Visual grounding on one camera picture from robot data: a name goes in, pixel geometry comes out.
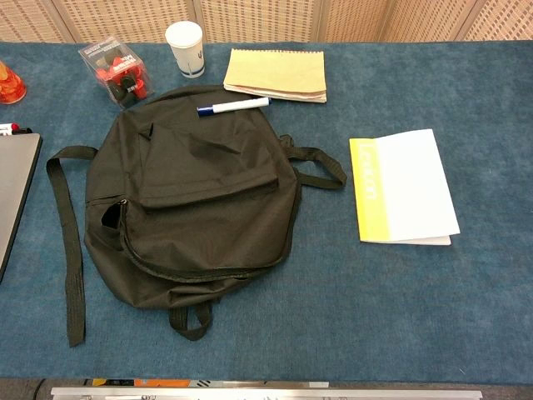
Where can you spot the black fabric backpack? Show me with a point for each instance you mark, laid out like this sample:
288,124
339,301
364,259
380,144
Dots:
200,200

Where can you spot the yellow and white book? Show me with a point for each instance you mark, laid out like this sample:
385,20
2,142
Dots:
408,187

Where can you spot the white marker with blue cap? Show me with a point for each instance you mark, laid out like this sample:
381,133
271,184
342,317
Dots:
233,106

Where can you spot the tan spiral notebook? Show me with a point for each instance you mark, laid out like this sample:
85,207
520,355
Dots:
275,71

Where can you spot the blue felt table cloth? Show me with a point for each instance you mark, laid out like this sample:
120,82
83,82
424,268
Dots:
375,312

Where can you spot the white paper cup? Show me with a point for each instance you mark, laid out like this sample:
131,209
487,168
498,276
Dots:
187,46

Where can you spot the woven folding screen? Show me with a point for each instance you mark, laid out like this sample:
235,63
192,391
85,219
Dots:
258,18

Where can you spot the clear box of red caps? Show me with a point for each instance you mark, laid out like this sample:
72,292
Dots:
121,75

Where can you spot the orange black label strip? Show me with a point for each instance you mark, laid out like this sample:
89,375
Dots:
162,382

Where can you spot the black capped marker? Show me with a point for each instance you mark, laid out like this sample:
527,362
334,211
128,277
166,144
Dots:
25,130

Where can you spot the grey laptop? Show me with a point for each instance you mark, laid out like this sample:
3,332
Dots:
14,187

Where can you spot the red capped marker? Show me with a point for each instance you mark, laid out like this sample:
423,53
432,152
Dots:
8,128

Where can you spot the orange translucent object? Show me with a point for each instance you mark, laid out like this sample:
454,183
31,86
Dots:
10,89

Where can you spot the aluminium rail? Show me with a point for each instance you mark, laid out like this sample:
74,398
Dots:
266,393

